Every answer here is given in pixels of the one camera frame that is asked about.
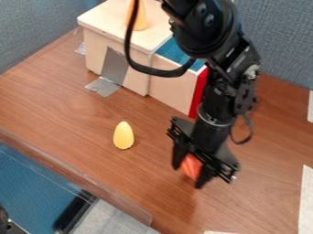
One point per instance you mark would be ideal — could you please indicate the orange cone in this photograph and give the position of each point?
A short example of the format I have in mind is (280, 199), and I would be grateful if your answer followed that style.
(139, 15)

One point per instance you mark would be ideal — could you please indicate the orange toy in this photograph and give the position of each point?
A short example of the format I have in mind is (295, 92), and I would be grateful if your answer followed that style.
(191, 167)

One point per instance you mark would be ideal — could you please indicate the grey tape strip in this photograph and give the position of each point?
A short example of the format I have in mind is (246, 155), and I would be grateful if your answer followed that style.
(110, 71)

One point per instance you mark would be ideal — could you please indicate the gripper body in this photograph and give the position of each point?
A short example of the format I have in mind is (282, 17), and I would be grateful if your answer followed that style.
(216, 154)

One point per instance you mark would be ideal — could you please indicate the white box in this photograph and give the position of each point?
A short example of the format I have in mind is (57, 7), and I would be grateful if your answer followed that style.
(142, 51)

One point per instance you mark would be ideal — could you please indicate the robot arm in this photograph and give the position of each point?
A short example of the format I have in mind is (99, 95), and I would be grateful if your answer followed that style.
(212, 39)

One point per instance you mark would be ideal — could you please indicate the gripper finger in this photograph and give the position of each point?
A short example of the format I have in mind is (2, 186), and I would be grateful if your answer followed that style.
(205, 176)
(178, 157)

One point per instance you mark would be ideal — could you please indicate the yellow toy corn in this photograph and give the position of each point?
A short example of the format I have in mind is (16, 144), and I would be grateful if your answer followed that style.
(123, 136)

